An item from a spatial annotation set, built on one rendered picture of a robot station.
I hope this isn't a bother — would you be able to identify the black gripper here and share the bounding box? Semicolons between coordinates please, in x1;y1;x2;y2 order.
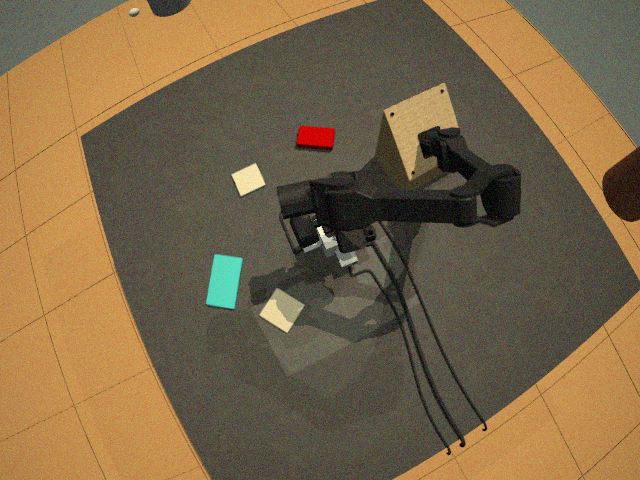
289;214;335;248

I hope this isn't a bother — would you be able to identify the turquoise rectangular block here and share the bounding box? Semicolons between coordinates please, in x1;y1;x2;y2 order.
206;254;244;309

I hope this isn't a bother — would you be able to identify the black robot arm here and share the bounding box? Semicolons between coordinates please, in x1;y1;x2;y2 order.
277;126;521;253

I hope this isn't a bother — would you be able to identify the red rectangular block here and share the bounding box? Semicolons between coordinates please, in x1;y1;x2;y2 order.
297;126;334;150

